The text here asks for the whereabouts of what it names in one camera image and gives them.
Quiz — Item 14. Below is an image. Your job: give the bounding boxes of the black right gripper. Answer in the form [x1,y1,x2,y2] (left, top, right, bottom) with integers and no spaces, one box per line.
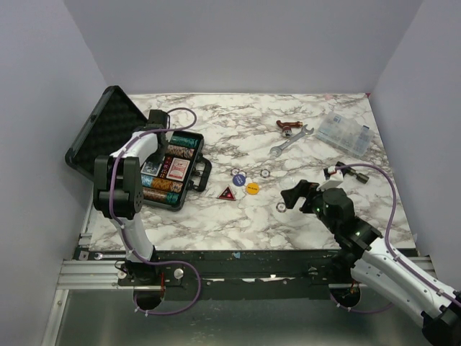
[281,178,339,234]

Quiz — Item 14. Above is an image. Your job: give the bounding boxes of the blue playing card deck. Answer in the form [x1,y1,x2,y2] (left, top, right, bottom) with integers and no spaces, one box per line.
[141,161,163,177]

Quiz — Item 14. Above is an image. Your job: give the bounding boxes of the yellow big blind button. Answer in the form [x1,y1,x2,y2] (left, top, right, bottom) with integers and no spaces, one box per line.
[246,182,260,195]

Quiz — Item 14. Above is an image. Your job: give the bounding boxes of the blue small blind button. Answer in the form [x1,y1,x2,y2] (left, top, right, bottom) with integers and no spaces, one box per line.
[233,174,246,187]

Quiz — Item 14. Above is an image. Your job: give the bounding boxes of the red triangular dealer button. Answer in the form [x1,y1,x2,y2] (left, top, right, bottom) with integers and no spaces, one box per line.
[217,186,236,201]

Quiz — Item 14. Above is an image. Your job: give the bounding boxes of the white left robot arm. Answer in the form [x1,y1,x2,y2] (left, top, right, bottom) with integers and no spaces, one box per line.
[93,109,203,285]

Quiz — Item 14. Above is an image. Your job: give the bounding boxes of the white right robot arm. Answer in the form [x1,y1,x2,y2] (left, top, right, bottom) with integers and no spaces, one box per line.
[297,180,460,345]

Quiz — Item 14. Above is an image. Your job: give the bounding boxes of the black poker set case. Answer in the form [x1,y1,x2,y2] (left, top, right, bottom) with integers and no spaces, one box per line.
[65,86,212,211]

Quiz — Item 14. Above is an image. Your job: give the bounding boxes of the clear glass disc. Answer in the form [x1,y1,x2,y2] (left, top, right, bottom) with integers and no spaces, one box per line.
[280,176,297,190]

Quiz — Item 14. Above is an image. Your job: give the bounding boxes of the poker chip near deck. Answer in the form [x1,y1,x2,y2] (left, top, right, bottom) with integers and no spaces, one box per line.
[276,202,287,213]

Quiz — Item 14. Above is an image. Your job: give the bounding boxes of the purple and green chip row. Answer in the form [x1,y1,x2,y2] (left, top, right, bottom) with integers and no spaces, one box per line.
[169,131,201,148]

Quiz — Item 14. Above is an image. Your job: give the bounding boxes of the red dice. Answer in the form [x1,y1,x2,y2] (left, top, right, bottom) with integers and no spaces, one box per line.
[158,156,173,179]

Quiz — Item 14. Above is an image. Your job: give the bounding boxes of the brown and blue chip row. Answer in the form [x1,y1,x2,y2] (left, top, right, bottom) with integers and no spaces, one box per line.
[166,145,195,159]

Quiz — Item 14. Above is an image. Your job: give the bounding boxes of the poker chip marked 10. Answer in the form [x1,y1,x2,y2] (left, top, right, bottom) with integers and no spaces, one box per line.
[260,169,270,178]

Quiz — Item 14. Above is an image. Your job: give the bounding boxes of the silver open-end wrench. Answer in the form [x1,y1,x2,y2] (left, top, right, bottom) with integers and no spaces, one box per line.
[269,125,314,158]

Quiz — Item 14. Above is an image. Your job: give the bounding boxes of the red playing card deck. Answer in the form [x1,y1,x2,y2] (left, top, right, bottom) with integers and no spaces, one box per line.
[166,158,190,182]

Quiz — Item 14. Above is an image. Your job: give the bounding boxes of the black T-shaped pipe fitting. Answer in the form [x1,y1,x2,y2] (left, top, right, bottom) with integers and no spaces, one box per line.
[336,161,370,184]

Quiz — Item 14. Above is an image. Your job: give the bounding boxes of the orange chip row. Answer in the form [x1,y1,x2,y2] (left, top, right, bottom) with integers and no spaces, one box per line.
[141,174,183,193]

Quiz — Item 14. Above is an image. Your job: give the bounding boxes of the brown faucet tap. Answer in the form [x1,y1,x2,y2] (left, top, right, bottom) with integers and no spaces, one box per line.
[276,120,303,138]

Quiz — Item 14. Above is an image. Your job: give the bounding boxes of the clear plastic screw organizer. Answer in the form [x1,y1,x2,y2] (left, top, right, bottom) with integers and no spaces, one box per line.
[316,112,375,158]

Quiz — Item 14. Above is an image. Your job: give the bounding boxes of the brown bottom chip row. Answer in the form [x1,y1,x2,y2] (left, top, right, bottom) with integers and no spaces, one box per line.
[143,187,179,205]

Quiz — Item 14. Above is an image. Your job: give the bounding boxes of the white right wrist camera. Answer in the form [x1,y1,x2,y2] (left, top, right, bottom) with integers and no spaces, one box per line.
[317,166,344,191]

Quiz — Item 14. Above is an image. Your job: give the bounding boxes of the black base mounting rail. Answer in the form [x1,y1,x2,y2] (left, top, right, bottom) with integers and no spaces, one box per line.
[115,250,361,306]

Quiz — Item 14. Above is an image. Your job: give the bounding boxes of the aluminium frame rail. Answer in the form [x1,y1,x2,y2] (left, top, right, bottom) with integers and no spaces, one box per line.
[56,260,126,290]

